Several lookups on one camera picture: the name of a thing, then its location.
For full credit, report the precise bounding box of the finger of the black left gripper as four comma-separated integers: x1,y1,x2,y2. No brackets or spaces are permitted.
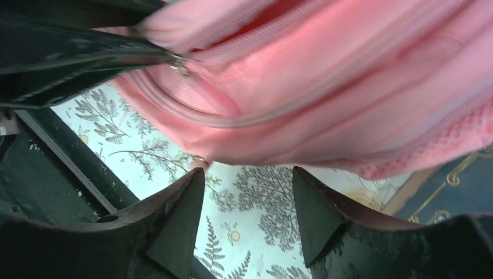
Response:
1,15,181,108
1,0,166,28

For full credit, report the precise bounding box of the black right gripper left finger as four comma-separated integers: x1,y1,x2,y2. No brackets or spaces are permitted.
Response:
1,168,205,278

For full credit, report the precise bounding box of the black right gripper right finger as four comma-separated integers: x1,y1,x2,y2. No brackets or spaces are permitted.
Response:
292,167,492,278

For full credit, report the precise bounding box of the pink student backpack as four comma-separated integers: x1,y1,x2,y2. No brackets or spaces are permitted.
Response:
106,0,492,178

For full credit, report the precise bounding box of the floral table mat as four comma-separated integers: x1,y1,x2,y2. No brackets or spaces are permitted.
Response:
52,83,415,279

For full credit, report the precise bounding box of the Nineteen Eighty-Four blue book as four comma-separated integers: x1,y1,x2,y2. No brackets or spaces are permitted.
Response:
385,145,492,225

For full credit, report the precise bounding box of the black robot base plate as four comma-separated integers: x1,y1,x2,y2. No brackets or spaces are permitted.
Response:
0,108,216,279

